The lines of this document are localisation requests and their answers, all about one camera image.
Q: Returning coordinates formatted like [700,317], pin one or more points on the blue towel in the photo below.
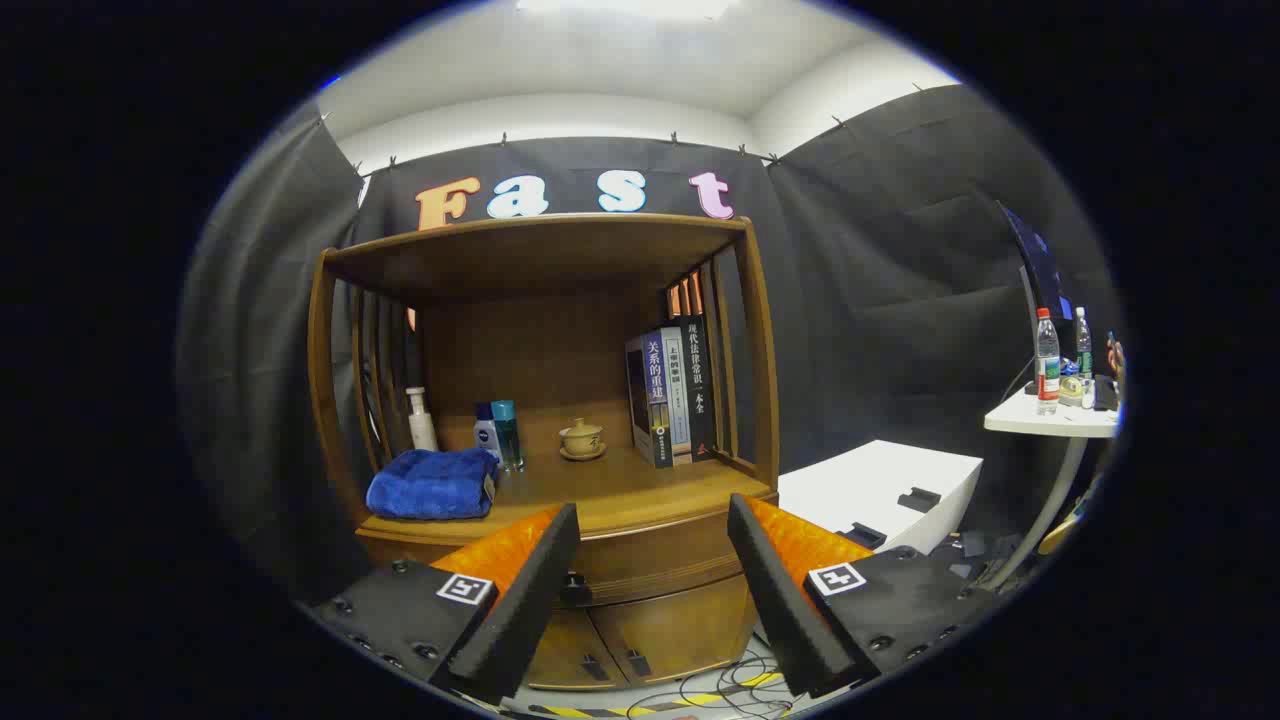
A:
[430,485]

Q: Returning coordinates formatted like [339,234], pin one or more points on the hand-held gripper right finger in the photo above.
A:
[780,610]

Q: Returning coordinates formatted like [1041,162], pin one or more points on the beige lidded teacup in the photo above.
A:
[582,440]

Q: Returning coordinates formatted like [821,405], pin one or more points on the white cabinet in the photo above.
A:
[870,485]

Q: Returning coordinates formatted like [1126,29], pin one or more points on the wooden cabinet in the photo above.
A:
[540,350]

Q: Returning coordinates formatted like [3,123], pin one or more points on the clear blue bottle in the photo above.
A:
[508,440]

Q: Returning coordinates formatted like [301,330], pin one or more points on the wooden cabinet door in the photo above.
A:
[690,625]
[560,650]

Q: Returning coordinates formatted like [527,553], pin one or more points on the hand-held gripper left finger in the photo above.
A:
[530,610]

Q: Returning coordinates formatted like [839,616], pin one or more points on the thick book blue spine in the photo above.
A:
[655,400]

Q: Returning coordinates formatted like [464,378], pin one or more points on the yellow black floor tape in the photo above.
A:
[700,697]

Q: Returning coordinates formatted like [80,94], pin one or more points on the water bottle green label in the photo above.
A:
[1083,350]

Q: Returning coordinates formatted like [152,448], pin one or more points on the wooden drawer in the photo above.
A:
[650,560]

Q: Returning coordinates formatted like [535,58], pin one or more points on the white pump bottle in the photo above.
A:
[422,430]

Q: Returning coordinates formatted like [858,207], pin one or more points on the wooden countertop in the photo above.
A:
[640,490]

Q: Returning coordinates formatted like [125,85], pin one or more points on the water bottle red label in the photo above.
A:
[1047,370]

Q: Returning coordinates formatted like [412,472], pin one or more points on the white table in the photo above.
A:
[1040,418]

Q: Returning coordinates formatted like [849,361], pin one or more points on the white lotion bottle blue cap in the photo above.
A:
[486,435]

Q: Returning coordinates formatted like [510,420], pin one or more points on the book pale blue spine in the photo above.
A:
[678,400]

